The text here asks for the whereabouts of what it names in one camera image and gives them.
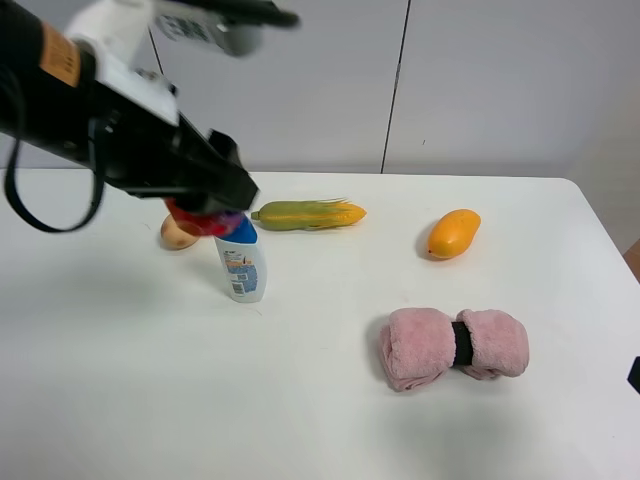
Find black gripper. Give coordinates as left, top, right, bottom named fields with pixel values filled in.
left=75, top=81, right=258, bottom=214

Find rainbow spiky ball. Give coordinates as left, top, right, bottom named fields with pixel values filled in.
left=164, top=198, right=245, bottom=237

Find black white robot arm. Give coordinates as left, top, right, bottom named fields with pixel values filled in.
left=1, top=1, right=300, bottom=215

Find brown object at right edge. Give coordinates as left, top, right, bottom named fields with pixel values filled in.
left=623, top=243, right=640, bottom=281

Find black object at right edge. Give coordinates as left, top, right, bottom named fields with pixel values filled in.
left=627, top=356, right=640, bottom=393

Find green yellow corn cob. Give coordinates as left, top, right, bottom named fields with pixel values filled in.
left=250, top=199, right=367, bottom=231

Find brown potato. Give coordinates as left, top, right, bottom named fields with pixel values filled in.
left=160, top=215, right=198, bottom=251

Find white blue shampoo bottle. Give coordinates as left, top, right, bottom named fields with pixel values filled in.
left=215, top=216, right=267, bottom=303

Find orange mango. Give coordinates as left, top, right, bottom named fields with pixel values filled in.
left=426, top=209, right=481, bottom=260

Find rolled pink towel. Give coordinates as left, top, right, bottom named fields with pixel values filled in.
left=379, top=308, right=530, bottom=392

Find black cable loop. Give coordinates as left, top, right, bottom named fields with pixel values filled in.
left=4, top=69, right=105, bottom=234

